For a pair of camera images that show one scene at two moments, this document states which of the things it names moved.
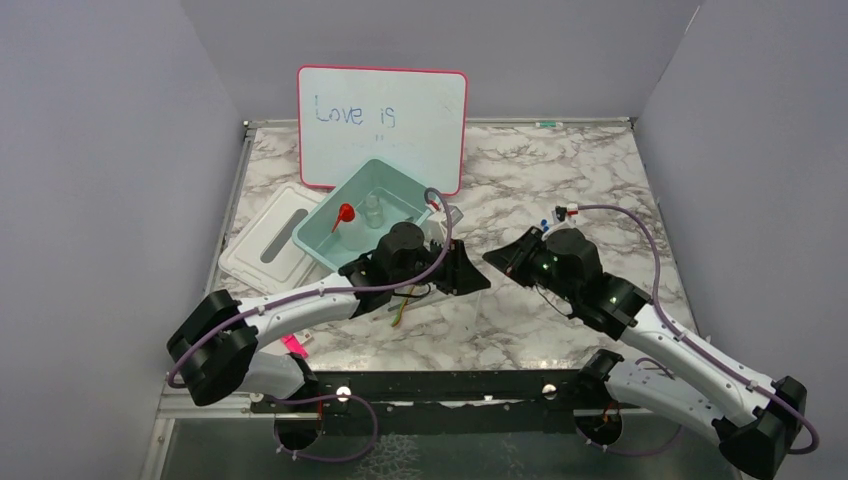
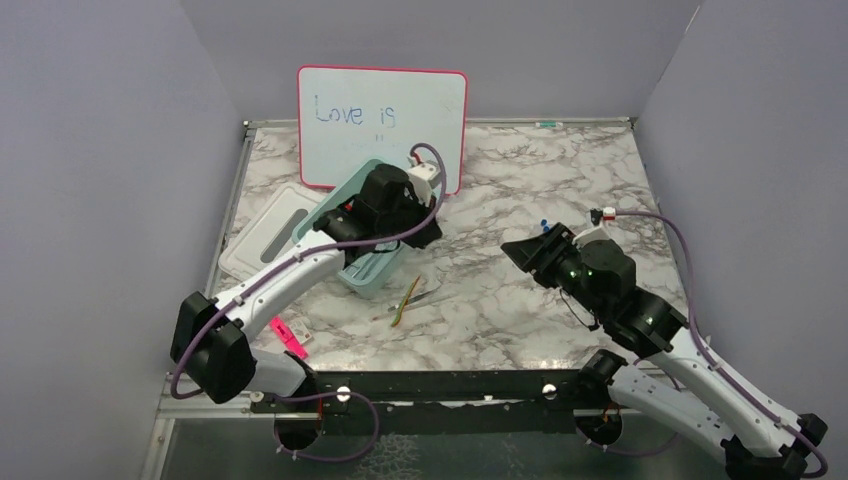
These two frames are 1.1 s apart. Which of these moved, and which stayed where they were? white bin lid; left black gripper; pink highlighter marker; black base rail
Moved: left black gripper
Stayed: black base rail; pink highlighter marker; white bin lid
